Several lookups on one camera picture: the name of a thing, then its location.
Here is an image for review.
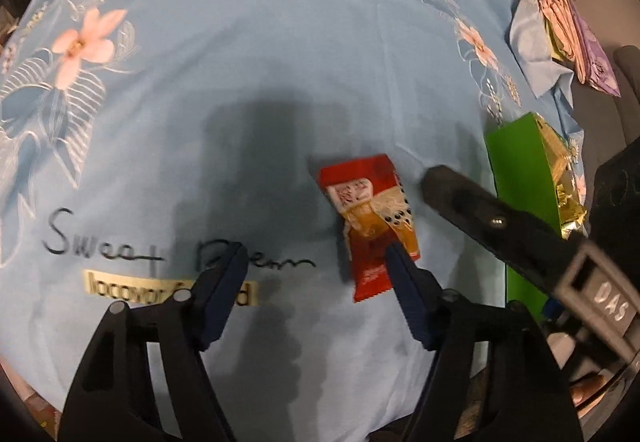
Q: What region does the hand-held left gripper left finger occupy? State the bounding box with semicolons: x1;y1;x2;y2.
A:
60;252;246;442

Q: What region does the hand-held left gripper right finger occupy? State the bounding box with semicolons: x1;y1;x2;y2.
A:
384;242;583;442

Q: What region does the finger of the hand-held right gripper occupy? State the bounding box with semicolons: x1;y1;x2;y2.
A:
420;165;586;295

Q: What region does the red snack packet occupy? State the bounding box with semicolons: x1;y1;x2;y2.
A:
317;154;421;303

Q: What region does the green cardboard box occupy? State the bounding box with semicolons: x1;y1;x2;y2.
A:
484;114;568;323

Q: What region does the person's right hand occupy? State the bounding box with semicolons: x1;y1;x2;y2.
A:
570;374;608;405

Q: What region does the light blue folded cloth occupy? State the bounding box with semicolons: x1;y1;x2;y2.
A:
509;0;576;97

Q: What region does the yellow green folded cloth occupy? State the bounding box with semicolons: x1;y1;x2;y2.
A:
547;22;573;65

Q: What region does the grey sofa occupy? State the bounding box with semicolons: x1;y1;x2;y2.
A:
570;44;640;173

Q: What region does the purple folded cloth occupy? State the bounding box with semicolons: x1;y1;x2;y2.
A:
575;6;621;97

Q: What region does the pink folded cloth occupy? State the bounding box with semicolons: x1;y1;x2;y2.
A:
520;0;588;82

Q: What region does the blue floral tablecloth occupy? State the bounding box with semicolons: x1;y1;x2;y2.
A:
0;0;586;423

